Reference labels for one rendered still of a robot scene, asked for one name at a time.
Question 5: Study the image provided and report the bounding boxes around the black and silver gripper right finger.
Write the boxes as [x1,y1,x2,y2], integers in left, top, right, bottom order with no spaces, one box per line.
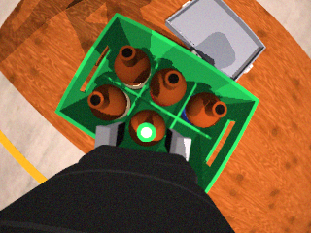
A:
[164,128,191,161]

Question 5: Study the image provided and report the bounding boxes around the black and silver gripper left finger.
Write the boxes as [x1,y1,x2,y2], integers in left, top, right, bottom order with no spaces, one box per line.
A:
[94,122,125,148]

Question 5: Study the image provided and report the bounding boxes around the green bottle crate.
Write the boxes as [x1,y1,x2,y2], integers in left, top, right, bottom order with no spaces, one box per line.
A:
[55,13,259,193]

